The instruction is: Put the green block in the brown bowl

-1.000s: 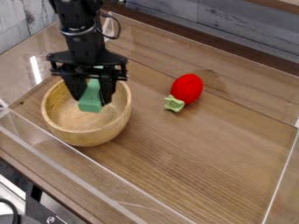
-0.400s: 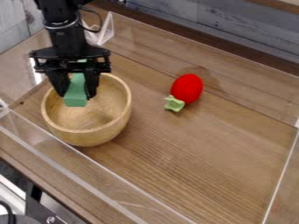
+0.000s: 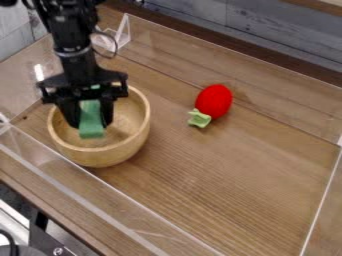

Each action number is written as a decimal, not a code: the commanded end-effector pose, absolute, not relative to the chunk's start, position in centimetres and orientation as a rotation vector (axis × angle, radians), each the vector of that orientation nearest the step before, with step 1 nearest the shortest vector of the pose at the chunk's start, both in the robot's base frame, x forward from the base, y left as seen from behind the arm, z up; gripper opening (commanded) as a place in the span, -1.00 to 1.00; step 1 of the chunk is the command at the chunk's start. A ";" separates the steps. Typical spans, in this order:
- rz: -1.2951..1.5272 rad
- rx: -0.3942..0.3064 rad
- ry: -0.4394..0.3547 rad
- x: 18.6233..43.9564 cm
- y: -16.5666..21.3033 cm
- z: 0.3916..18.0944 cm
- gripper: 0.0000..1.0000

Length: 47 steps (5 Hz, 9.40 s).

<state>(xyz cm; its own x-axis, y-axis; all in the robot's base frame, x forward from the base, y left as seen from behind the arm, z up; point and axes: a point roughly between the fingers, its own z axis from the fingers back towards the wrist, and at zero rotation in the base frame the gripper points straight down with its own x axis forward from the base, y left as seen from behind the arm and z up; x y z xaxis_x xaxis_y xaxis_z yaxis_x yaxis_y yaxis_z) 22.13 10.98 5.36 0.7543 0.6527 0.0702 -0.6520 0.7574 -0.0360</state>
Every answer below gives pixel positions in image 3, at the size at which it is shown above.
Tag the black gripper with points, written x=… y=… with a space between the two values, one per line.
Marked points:
x=83 y=81

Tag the green rectangular block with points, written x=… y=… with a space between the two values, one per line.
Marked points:
x=91 y=125

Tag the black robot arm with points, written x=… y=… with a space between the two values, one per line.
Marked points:
x=70 y=20

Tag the brown wooden bowl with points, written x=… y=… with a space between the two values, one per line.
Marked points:
x=125 y=136

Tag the red toy strawberry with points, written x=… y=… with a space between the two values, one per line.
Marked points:
x=213 y=104

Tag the black metal stand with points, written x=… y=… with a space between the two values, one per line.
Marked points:
x=27 y=240

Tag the clear acrylic corner bracket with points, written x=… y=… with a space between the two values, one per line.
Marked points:
x=111 y=39

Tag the clear acrylic tray wall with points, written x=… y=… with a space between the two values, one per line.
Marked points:
x=117 y=226

